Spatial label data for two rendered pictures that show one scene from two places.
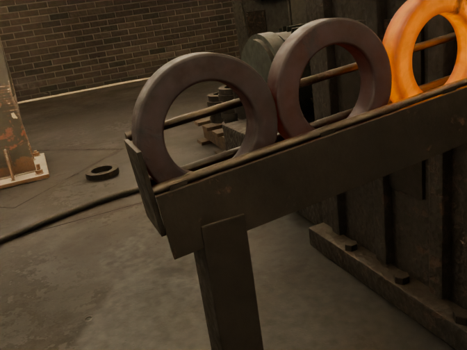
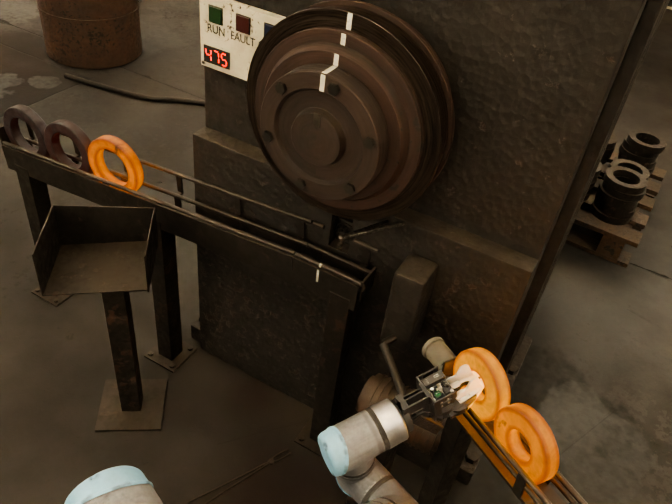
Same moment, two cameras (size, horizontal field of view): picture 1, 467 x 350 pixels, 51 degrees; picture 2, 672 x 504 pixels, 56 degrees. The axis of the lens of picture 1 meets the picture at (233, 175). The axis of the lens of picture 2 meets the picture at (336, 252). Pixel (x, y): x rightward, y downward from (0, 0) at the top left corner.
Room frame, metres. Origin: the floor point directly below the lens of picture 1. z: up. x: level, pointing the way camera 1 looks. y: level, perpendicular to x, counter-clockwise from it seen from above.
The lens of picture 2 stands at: (0.10, -1.89, 1.76)
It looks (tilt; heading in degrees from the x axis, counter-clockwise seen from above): 39 degrees down; 45
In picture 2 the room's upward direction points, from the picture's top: 8 degrees clockwise
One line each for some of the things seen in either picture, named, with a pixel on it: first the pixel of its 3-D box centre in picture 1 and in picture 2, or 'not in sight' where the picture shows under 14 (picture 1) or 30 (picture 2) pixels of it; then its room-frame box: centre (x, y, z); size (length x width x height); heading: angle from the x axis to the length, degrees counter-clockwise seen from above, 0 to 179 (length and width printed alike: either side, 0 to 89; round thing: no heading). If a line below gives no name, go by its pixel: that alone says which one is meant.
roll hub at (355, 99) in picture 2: not in sight; (321, 135); (0.88, -1.03, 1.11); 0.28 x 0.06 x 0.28; 111
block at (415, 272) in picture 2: not in sight; (408, 302); (1.07, -1.21, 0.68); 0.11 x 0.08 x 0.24; 21
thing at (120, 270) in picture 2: not in sight; (113, 327); (0.55, -0.60, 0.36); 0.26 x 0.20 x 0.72; 146
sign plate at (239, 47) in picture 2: not in sight; (245, 43); (0.96, -0.64, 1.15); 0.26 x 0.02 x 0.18; 111
